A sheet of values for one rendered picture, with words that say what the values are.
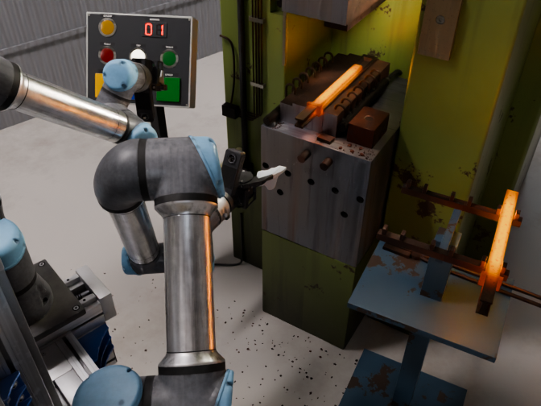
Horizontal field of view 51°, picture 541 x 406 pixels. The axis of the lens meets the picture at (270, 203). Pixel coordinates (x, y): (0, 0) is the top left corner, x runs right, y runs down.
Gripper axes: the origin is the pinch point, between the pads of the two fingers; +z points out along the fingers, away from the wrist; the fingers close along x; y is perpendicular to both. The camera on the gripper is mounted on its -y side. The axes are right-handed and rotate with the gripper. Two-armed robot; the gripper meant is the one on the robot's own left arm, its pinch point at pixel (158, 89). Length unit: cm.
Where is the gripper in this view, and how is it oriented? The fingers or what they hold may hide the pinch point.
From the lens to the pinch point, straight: 173.7
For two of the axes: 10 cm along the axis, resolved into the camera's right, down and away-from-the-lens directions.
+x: -9.9, -0.7, 0.8
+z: 0.9, -1.7, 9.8
